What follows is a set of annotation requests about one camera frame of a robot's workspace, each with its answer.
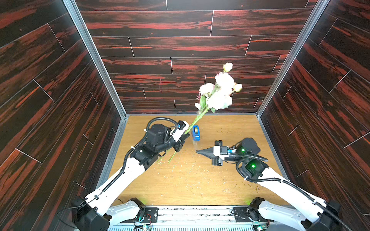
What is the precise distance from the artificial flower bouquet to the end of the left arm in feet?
0.19

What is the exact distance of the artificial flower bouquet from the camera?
52 centimetres

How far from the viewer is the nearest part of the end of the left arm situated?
519mm
